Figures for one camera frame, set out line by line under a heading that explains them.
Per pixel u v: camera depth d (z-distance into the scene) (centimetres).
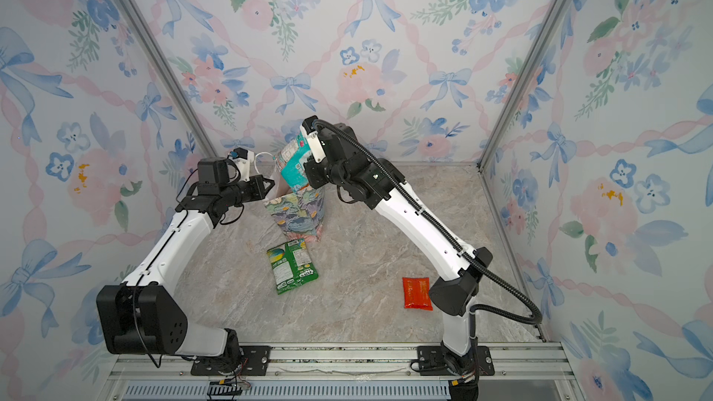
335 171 55
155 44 84
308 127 56
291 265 88
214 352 62
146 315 41
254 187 73
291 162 70
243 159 73
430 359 74
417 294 84
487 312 50
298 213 84
